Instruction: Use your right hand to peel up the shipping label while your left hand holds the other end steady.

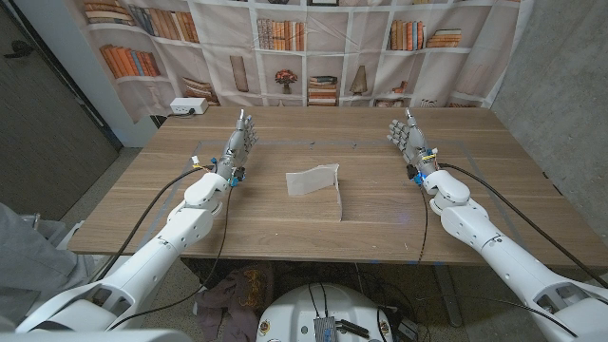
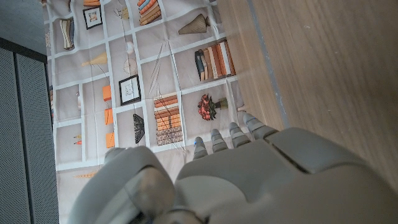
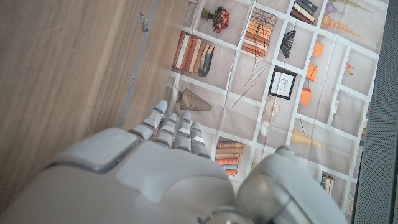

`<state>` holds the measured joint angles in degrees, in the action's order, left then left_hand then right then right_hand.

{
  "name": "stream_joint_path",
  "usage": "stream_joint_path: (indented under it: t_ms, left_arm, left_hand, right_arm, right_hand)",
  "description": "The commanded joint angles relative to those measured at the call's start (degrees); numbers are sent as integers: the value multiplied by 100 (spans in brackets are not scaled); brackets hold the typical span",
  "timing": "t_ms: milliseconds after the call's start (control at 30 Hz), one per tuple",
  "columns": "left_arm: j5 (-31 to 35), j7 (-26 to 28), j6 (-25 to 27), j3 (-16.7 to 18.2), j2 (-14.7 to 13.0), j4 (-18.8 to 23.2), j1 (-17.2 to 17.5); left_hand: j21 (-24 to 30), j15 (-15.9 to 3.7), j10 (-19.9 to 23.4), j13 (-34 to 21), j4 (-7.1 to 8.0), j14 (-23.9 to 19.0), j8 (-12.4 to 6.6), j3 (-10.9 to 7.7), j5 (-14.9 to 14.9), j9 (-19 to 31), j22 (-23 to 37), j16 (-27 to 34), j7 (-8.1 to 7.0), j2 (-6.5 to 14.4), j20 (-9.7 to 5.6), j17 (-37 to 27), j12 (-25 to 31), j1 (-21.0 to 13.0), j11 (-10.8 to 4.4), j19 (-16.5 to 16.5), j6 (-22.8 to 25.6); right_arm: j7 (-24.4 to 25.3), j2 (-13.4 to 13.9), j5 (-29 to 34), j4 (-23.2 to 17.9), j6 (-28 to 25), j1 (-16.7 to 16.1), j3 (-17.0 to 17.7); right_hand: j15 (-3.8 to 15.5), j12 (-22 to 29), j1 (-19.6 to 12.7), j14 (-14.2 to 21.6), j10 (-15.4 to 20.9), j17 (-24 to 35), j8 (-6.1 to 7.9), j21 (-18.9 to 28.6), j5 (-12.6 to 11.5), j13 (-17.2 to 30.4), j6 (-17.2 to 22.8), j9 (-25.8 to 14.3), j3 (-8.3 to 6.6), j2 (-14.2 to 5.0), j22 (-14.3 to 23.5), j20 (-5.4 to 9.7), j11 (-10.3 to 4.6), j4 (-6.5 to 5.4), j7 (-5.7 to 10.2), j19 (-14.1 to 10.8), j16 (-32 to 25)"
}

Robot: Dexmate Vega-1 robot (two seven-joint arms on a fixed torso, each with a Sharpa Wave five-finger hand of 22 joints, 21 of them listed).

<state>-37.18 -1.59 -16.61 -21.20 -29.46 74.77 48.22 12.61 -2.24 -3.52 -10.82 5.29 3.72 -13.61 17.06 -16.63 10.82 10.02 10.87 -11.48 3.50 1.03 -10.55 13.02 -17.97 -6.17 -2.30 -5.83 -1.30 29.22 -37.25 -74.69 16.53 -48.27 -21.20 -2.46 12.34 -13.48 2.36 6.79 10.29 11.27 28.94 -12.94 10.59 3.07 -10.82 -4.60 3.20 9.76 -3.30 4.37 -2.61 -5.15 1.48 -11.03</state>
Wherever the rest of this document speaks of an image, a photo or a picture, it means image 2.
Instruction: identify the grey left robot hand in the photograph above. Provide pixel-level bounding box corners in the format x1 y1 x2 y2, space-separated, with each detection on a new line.
67 112 398 224

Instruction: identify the printed bookshelf backdrop cloth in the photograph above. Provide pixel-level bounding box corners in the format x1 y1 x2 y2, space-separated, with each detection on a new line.
42 0 249 224

